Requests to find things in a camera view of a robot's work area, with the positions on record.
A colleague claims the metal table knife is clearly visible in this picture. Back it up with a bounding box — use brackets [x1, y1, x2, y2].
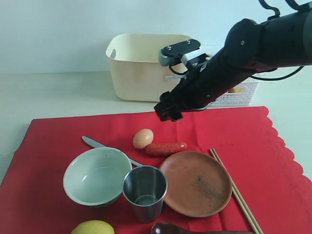
[81, 136, 143, 167]

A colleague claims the wooden chopstick right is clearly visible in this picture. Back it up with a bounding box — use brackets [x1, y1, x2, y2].
[212, 148, 264, 234]

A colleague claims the cream plastic tub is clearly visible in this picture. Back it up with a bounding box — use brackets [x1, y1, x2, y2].
[106, 33, 190, 102]

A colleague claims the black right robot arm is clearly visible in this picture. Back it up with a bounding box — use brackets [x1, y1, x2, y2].
[154, 11, 312, 121]

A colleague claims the brown wooden plate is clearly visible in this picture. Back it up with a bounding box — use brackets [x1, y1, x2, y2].
[159, 151, 232, 218]

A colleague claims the white perforated plastic basket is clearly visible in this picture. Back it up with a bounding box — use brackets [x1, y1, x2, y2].
[209, 78, 259, 107]

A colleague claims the brown egg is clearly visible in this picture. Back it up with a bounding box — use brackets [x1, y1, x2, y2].
[133, 129, 154, 149]

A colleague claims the dark wooden spoon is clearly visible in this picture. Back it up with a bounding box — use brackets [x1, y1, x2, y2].
[151, 221, 253, 234]

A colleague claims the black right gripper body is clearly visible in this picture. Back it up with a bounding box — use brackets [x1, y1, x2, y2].
[159, 52, 251, 111]

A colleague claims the wooden chopstick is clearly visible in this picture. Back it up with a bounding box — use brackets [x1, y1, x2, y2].
[209, 149, 260, 234]
[212, 148, 264, 234]

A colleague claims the stainless steel cup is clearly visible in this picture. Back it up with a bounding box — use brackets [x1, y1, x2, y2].
[122, 165, 168, 223]

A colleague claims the red sausage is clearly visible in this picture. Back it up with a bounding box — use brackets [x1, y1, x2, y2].
[145, 141, 188, 156]

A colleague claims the pale green ceramic bowl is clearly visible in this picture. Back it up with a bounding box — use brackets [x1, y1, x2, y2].
[63, 147, 133, 207]

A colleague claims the yellow lemon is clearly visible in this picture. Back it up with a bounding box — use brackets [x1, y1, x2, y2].
[71, 220, 115, 234]

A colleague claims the yellow cheese wedge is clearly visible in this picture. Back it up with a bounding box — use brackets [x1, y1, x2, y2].
[228, 87, 244, 94]

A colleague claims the red table cloth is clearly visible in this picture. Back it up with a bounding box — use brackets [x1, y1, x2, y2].
[0, 107, 312, 234]

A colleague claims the wooden chopstick left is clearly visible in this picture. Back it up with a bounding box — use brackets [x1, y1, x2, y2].
[209, 149, 260, 234]

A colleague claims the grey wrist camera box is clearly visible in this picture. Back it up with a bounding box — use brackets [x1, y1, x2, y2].
[158, 39, 210, 66]

